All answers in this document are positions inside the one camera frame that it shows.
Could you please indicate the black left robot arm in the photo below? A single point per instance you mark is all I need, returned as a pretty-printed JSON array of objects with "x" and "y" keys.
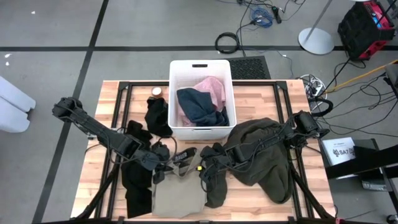
[{"x": 93, "y": 127}]

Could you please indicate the white furniture piece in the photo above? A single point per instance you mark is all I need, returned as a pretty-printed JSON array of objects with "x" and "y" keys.
[{"x": 12, "y": 105}]

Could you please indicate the navy blue garment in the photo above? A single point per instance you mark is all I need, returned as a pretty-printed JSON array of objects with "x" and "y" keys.
[{"x": 196, "y": 105}]

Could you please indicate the black perforated floor mat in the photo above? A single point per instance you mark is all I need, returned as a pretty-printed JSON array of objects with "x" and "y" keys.
[{"x": 248, "y": 68}]

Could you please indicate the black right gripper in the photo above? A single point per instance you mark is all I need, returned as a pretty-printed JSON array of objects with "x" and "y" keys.
[{"x": 217, "y": 160}]

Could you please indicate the white printed cardboard box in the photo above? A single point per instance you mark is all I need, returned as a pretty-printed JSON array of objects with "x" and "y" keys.
[{"x": 339, "y": 152}]

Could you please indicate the beige garment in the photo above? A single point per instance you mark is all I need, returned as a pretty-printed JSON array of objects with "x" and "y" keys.
[{"x": 180, "y": 193}]

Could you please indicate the black power strip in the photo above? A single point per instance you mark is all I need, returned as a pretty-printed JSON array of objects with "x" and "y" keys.
[{"x": 276, "y": 14}]

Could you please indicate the pink garment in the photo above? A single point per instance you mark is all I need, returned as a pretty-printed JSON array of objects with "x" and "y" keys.
[{"x": 213, "y": 90}]

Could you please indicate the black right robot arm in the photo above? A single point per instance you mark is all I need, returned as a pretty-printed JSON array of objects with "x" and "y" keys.
[{"x": 264, "y": 146}]

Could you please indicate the black metal table frame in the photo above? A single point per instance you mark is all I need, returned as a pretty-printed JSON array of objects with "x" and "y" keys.
[{"x": 140, "y": 83}]

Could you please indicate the white power strip bundle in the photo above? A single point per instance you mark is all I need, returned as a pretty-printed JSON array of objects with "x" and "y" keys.
[{"x": 315, "y": 88}]

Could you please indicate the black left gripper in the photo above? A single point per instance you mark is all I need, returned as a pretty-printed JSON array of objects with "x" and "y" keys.
[{"x": 154, "y": 157}]

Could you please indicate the black equipment stand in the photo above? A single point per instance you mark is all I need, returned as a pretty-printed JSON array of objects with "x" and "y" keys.
[{"x": 373, "y": 161}]

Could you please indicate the white perforated laundry basket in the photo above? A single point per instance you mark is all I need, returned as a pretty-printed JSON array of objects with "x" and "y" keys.
[{"x": 182, "y": 70}]

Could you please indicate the white round stand base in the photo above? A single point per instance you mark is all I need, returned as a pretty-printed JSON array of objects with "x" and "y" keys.
[{"x": 315, "y": 40}]

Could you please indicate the olive green sweatshirt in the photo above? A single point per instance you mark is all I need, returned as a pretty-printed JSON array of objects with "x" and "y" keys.
[{"x": 267, "y": 174}]

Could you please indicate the black garment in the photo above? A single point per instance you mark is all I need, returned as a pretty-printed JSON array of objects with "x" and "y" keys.
[
  {"x": 158, "y": 116},
  {"x": 136, "y": 193}
]

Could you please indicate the black and red case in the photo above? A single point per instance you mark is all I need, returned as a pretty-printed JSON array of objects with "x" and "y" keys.
[{"x": 357, "y": 31}]

